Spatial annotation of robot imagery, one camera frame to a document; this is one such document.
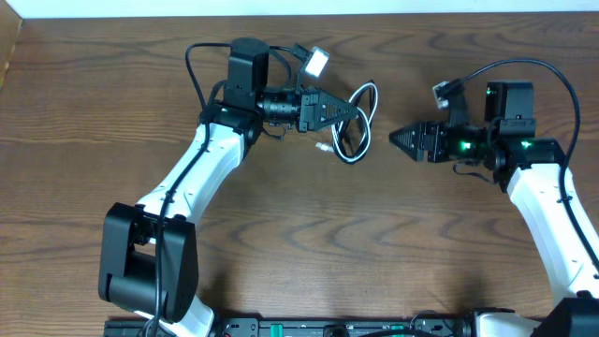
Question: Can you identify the white cable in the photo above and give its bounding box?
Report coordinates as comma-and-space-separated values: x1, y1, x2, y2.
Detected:
314, 81, 379, 164

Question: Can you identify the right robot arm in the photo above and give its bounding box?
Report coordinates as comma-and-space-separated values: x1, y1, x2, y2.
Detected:
389, 81, 598, 336

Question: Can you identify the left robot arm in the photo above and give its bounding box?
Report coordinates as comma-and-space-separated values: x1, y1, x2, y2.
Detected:
98, 37, 361, 336

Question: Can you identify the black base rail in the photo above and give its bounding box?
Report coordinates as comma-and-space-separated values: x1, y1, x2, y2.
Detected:
103, 308, 553, 337

